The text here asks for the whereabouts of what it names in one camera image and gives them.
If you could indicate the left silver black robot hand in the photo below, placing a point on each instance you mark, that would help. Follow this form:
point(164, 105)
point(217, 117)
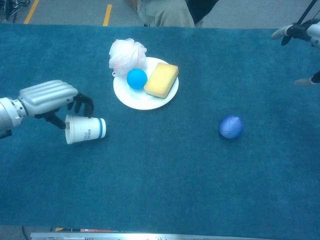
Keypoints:
point(45, 96)

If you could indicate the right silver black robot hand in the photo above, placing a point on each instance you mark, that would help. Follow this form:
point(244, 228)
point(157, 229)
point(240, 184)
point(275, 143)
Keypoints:
point(300, 31)

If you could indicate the white paper cup blue band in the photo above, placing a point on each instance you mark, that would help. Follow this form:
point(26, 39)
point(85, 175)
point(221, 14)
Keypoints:
point(85, 130)

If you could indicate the white pink mesh bath pouf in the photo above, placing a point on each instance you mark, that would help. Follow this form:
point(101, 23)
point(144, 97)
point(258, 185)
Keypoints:
point(125, 55)

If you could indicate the light blue smooth ball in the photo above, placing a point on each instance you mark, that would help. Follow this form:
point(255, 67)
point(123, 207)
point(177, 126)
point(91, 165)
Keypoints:
point(136, 78)

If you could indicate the yellow rectangular sponge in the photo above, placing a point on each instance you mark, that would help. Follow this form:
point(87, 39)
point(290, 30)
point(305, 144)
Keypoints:
point(160, 80)

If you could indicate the dark blue textured ball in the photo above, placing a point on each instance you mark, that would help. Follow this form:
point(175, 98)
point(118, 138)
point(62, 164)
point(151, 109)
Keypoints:
point(231, 127)

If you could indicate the black tripod stand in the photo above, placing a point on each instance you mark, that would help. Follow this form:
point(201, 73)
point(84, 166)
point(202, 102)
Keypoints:
point(305, 11)

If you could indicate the white round paper plate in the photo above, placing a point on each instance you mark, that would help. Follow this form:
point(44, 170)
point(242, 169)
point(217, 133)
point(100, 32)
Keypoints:
point(130, 97)

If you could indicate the teal table cloth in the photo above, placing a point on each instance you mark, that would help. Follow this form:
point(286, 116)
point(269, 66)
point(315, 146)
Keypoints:
point(125, 175)

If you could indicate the yellow block under table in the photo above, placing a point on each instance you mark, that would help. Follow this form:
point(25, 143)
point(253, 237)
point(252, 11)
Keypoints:
point(59, 229)

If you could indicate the seated person khaki trousers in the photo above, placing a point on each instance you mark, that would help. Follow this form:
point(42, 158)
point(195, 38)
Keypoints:
point(165, 12)

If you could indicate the aluminium rail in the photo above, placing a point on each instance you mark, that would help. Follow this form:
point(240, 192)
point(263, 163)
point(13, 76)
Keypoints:
point(75, 235)

